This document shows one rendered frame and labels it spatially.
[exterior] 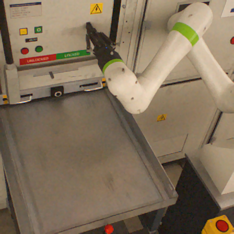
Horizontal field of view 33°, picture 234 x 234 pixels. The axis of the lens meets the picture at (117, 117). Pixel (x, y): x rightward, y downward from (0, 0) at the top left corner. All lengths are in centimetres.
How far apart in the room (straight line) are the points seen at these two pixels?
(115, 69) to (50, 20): 38
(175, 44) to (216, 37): 55
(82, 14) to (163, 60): 40
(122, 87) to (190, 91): 93
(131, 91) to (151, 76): 14
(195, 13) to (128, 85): 43
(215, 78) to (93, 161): 66
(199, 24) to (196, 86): 71
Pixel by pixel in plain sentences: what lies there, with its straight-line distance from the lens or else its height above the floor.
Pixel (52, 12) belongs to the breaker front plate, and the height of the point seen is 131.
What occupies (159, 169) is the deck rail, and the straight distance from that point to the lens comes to 167.
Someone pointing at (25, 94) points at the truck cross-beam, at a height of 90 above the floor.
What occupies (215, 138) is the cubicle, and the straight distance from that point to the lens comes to 283.
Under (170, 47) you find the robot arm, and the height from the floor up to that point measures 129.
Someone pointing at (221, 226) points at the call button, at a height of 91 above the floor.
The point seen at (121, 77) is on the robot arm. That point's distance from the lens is 143.
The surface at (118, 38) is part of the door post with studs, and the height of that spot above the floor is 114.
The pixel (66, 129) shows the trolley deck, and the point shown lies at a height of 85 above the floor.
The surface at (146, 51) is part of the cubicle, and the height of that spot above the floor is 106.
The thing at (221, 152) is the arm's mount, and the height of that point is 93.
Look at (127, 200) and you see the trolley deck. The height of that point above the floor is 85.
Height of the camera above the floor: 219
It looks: 46 degrees down
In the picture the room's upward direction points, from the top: 10 degrees clockwise
